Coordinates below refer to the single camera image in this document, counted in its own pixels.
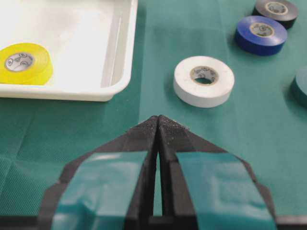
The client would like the yellow tape roll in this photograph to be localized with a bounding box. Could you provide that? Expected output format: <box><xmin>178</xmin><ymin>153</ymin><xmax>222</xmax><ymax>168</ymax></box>
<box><xmin>0</xmin><ymin>43</ymin><xmax>53</xmax><ymax>85</ymax></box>

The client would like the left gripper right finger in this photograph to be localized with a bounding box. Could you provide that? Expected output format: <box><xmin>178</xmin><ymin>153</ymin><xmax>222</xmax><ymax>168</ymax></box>
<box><xmin>158</xmin><ymin>115</ymin><xmax>276</xmax><ymax>230</ymax></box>

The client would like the green table cloth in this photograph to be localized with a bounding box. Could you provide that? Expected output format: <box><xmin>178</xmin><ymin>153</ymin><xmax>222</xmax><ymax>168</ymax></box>
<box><xmin>0</xmin><ymin>0</ymin><xmax>307</xmax><ymax>216</ymax></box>

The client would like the white tape roll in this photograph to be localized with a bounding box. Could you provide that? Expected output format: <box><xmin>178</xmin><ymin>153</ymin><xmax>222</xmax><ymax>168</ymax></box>
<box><xmin>173</xmin><ymin>56</ymin><xmax>235</xmax><ymax>108</ymax></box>

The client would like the blue tape roll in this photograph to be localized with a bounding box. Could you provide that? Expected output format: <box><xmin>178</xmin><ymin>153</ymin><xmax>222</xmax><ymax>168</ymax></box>
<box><xmin>235</xmin><ymin>16</ymin><xmax>288</xmax><ymax>56</ymax></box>

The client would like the white plastic tray case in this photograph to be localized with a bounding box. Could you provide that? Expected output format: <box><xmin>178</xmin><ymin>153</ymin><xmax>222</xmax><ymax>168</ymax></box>
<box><xmin>0</xmin><ymin>0</ymin><xmax>138</xmax><ymax>102</ymax></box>

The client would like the black tape roll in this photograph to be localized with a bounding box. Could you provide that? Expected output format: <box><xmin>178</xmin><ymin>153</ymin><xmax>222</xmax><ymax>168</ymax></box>
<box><xmin>252</xmin><ymin>0</ymin><xmax>299</xmax><ymax>29</ymax></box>

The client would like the green tape roll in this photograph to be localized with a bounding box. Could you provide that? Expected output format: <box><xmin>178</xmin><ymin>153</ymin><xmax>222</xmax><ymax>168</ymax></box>
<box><xmin>291</xmin><ymin>66</ymin><xmax>307</xmax><ymax>108</ymax></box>

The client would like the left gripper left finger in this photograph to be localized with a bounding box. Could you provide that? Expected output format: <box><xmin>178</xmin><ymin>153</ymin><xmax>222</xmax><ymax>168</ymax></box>
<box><xmin>38</xmin><ymin>116</ymin><xmax>158</xmax><ymax>230</ymax></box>

